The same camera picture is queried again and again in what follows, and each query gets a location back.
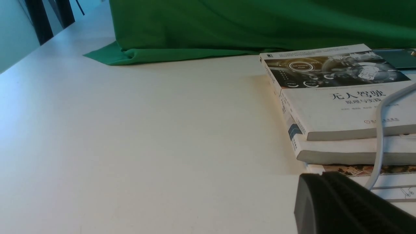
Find white power cable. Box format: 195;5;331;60
364;83;416;190

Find white top book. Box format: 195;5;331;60
259;44;415;141

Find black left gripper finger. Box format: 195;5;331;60
294;172;416;234

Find white middle book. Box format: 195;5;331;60
271;82;415;165

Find dark green book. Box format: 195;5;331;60
373;48;416;71

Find green backdrop cloth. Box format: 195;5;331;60
85;0;416;66

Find bottom illustrated book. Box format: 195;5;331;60
304;163;416;202

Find black chair legs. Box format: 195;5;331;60
18;0;85;46

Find white book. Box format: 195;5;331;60
259;44;415;141
271;82;415;165

